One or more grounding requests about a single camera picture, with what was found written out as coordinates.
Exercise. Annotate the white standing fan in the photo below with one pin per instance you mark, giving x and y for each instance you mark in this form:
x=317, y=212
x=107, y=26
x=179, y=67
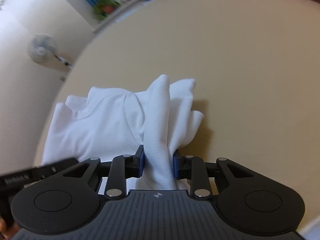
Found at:
x=42, y=48

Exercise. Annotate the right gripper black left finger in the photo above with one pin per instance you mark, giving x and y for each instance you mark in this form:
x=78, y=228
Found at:
x=120, y=169

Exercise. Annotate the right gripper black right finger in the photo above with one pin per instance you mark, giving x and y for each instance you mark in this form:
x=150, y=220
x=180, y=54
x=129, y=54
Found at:
x=197, y=172

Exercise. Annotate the tan bed mattress sheet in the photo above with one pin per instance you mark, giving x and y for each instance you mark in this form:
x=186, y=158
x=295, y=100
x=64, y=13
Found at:
x=256, y=67

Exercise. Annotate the white long-sleeve shirt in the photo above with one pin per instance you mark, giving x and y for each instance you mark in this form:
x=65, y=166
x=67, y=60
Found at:
x=109, y=122

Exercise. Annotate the striped bed base sheet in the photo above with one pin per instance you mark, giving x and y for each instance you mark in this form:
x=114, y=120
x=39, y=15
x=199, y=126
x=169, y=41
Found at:
x=311, y=231

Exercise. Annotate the green potted plant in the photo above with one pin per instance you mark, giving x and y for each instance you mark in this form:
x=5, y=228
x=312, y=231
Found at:
x=103, y=8

